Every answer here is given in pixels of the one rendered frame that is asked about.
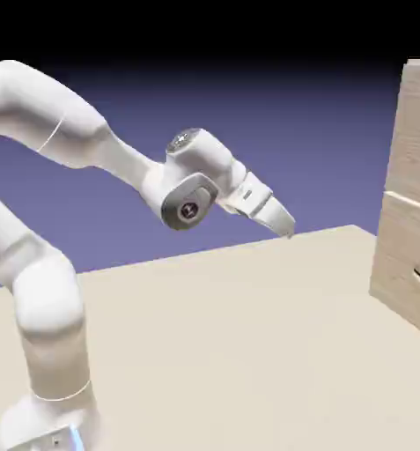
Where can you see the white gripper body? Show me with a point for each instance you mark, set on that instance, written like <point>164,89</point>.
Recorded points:
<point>275,215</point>

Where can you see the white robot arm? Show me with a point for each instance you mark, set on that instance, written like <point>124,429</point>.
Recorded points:
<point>54,119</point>

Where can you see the light wood drawer front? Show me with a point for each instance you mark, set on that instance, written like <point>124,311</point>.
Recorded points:
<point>396,253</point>
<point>415,141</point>

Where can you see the light wood cabinet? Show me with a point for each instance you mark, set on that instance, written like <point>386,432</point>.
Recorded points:
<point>406,225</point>

